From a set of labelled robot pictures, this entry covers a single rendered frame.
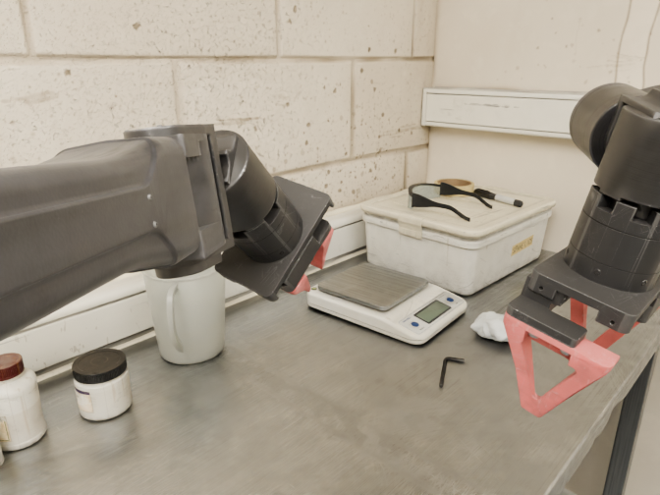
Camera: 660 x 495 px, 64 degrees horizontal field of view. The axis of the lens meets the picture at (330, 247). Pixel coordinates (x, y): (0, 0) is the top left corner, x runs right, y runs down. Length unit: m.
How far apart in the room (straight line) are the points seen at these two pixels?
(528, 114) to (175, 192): 1.15
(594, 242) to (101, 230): 0.29
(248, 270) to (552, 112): 0.99
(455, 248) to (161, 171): 0.86
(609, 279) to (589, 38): 1.02
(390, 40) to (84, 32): 0.73
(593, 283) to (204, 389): 0.58
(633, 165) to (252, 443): 0.53
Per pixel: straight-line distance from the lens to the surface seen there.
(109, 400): 0.77
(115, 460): 0.72
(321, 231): 0.46
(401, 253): 1.16
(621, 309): 0.36
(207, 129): 0.34
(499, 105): 1.37
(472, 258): 1.06
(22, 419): 0.77
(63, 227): 0.18
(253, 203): 0.38
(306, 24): 1.15
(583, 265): 0.38
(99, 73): 0.90
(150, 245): 0.24
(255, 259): 0.44
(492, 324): 0.93
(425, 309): 0.97
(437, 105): 1.46
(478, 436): 0.73
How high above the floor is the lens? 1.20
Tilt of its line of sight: 20 degrees down
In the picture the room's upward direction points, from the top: straight up
